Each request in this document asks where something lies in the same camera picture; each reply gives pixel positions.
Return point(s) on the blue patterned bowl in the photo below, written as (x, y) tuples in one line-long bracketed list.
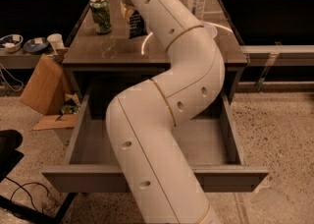
[(11, 43)]

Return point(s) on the black chair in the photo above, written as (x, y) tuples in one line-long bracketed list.
[(10, 140)]

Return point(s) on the white paper cup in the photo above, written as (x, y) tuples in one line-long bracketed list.
[(56, 41)]

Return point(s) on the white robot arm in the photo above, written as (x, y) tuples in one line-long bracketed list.
[(140, 119)]

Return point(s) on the dark blue rxbar wrapper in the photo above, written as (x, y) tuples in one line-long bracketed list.
[(137, 25)]

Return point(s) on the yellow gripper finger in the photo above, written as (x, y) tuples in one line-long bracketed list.
[(127, 9)]

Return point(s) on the white ceramic bowl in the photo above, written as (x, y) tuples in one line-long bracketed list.
[(211, 29)]

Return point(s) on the open grey top drawer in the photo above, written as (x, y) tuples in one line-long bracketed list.
[(209, 143)]

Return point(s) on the flat cardboard piece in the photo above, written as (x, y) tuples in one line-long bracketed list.
[(56, 122)]

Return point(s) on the dark blue plate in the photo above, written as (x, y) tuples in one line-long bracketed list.
[(36, 45)]

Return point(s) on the green snack package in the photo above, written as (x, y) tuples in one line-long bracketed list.
[(68, 109)]

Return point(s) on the green soda can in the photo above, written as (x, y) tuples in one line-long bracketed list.
[(101, 15)]

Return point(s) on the low grey shelf bench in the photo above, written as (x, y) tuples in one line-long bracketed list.
[(23, 60)]

